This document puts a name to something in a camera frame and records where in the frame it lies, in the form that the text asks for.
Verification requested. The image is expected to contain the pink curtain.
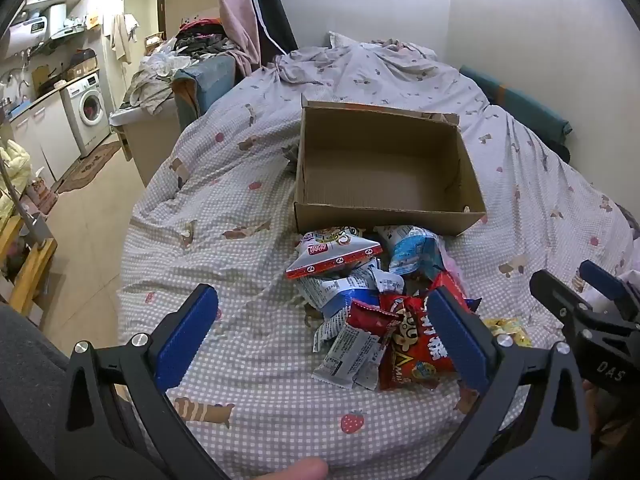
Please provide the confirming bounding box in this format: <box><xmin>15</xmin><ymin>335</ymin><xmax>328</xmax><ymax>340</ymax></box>
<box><xmin>214</xmin><ymin>0</ymin><xmax>262</xmax><ymax>79</ymax></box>

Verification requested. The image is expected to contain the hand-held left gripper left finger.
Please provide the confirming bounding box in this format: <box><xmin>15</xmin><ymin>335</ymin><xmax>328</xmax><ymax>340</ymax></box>
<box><xmin>55</xmin><ymin>283</ymin><xmax>236</xmax><ymax>480</ymax></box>

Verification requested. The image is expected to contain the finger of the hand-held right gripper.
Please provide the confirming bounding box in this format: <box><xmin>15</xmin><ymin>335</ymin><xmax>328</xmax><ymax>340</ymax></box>
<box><xmin>530</xmin><ymin>269</ymin><xmax>594</xmax><ymax>329</ymax></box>
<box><xmin>579</xmin><ymin>259</ymin><xmax>640</xmax><ymax>319</ymax></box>

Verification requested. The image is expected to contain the black cloth white stripe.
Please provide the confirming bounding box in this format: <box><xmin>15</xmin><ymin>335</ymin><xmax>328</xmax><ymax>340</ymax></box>
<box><xmin>244</xmin><ymin>0</ymin><xmax>299</xmax><ymax>69</ymax></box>

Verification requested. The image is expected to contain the beige cabinet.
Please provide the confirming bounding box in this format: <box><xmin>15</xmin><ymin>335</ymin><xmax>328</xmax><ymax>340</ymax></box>
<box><xmin>109</xmin><ymin>107</ymin><xmax>182</xmax><ymax>189</ymax></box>

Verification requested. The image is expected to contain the wooden chair frame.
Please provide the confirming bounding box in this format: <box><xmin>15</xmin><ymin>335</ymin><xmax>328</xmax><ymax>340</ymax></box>
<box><xmin>0</xmin><ymin>214</ymin><xmax>59</xmax><ymax>317</ymax></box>

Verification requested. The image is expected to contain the hanging white towel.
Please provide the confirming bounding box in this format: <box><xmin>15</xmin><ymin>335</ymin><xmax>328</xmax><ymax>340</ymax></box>
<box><xmin>110</xmin><ymin>12</ymin><xmax>141</xmax><ymax>64</ymax></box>

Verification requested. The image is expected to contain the yellow snack packet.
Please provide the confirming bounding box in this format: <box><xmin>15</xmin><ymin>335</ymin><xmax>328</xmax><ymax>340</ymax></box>
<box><xmin>481</xmin><ymin>316</ymin><xmax>533</xmax><ymax>349</ymax></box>

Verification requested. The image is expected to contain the small red snack packet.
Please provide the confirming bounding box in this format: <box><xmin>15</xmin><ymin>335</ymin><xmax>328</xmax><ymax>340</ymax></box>
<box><xmin>346</xmin><ymin>299</ymin><xmax>401</xmax><ymax>348</ymax></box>

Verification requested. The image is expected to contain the blue white puffed snack bag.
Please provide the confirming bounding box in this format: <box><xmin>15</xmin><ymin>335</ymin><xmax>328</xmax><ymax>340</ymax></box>
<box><xmin>375</xmin><ymin>224</ymin><xmax>448</xmax><ymax>277</ymax></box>

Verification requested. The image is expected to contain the brown patterned rug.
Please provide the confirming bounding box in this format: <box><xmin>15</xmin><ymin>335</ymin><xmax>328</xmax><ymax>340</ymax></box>
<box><xmin>54</xmin><ymin>140</ymin><xmax>124</xmax><ymax>194</ymax></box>

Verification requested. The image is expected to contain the white washing machine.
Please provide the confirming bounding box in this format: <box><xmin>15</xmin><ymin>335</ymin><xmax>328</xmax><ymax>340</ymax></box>
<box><xmin>60</xmin><ymin>72</ymin><xmax>112</xmax><ymax>158</ymax></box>

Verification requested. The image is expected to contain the white water heater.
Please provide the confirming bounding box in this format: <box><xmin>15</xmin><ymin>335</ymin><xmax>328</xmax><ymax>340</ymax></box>
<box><xmin>7</xmin><ymin>12</ymin><xmax>51</xmax><ymax>57</ymax></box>

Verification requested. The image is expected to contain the large red snack bag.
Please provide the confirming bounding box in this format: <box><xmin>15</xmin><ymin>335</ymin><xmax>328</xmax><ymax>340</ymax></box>
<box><xmin>377</xmin><ymin>271</ymin><xmax>483</xmax><ymax>392</ymax></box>

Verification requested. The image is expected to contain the checked printed blanket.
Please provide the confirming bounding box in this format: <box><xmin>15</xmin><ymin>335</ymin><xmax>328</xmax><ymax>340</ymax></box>
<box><xmin>116</xmin><ymin>42</ymin><xmax>640</xmax><ymax>480</ymax></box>

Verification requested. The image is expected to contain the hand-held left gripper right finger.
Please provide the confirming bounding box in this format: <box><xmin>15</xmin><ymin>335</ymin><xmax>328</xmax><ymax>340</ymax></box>
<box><xmin>425</xmin><ymin>284</ymin><xmax>593</xmax><ymax>480</ymax></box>

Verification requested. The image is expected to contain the dark grey clothing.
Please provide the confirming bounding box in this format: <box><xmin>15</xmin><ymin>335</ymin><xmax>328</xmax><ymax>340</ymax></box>
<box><xmin>0</xmin><ymin>304</ymin><xmax>72</xmax><ymax>480</ymax></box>

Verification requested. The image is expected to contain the pile of dark clothes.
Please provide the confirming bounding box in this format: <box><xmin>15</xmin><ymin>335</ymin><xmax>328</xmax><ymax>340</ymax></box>
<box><xmin>175</xmin><ymin>16</ymin><xmax>242</xmax><ymax>59</ymax></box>

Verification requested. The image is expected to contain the yellow jacket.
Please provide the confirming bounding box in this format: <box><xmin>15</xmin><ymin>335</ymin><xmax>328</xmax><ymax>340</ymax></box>
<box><xmin>0</xmin><ymin>139</ymin><xmax>34</xmax><ymax>232</ymax></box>

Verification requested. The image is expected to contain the person's left hand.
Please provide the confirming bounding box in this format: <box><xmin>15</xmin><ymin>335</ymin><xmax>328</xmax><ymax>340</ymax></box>
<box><xmin>259</xmin><ymin>457</ymin><xmax>330</xmax><ymax>480</ymax></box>

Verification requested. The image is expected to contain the printed pillow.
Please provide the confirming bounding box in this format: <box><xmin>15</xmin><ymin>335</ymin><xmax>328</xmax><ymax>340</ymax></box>
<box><xmin>327</xmin><ymin>30</ymin><xmax>437</xmax><ymax>61</ymax></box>

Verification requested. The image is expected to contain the brown cardboard box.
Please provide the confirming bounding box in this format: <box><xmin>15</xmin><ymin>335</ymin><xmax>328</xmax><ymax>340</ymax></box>
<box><xmin>292</xmin><ymin>94</ymin><xmax>487</xmax><ymax>237</ymax></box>

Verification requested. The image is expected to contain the teal folded mat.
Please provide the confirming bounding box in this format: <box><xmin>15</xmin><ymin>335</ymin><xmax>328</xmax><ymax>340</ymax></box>
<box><xmin>459</xmin><ymin>64</ymin><xmax>574</xmax><ymax>150</ymax></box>

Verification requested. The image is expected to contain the red white triangular snack packet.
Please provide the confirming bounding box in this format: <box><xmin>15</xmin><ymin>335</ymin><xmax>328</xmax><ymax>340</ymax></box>
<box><xmin>286</xmin><ymin>230</ymin><xmax>384</xmax><ymax>281</ymax></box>

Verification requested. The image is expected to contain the white kitchen cabinet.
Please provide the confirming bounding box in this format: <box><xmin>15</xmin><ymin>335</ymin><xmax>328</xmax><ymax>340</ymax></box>
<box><xmin>9</xmin><ymin>89</ymin><xmax>82</xmax><ymax>187</ymax></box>

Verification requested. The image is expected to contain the white grey snack packet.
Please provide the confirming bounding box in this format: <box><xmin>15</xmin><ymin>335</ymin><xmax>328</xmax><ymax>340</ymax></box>
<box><xmin>311</xmin><ymin>310</ymin><xmax>388</xmax><ymax>392</ymax></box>

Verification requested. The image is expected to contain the pile of pale clothes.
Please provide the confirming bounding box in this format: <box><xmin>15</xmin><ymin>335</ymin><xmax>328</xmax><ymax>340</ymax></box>
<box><xmin>121</xmin><ymin>50</ymin><xmax>201</xmax><ymax>115</ymax></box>

